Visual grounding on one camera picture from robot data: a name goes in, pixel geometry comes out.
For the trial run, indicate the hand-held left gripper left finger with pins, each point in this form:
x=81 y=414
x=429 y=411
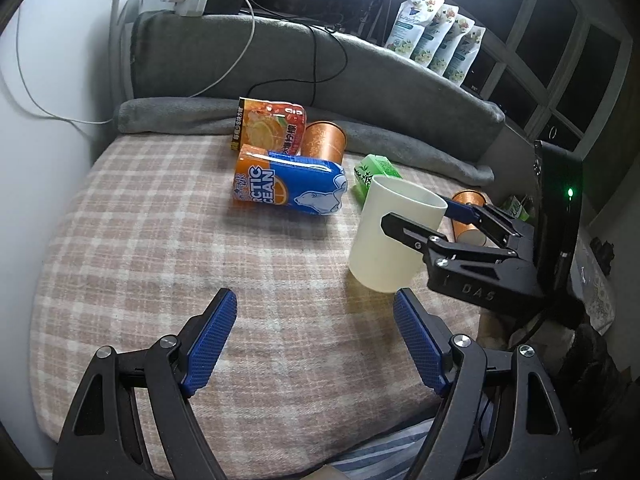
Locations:
x=210 y=345

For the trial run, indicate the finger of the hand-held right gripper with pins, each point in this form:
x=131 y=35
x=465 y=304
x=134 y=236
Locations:
x=462 y=210
x=407 y=232

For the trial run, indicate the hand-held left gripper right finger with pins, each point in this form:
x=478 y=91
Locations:
x=417 y=345

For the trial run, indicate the white cup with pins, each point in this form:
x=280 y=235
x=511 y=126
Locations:
x=387 y=240

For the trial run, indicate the copper orange paper cup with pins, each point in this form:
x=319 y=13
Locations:
x=467 y=232
x=324 y=141

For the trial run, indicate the green tea carton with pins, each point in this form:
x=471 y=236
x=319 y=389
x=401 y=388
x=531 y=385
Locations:
x=372 y=172
x=517 y=208

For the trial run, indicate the floral printed cloth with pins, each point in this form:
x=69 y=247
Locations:
x=595 y=285

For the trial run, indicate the plaid pink blanket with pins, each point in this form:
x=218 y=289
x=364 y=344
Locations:
x=200 y=255

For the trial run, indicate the striped blue cloth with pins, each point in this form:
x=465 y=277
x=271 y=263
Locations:
x=380 y=447

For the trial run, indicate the blue and orange drink pack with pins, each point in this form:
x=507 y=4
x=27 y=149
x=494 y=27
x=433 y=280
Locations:
x=295 y=182

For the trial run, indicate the white green spout pouch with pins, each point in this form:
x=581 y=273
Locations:
x=404 y=25
x=437 y=37
x=472 y=57
x=457 y=47

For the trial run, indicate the grey pillow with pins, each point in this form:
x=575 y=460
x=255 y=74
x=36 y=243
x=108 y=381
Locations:
x=280 y=60

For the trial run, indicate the black tripod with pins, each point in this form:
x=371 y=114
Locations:
x=375 y=2

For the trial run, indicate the grey window frame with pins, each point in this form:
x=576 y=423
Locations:
x=550 y=60

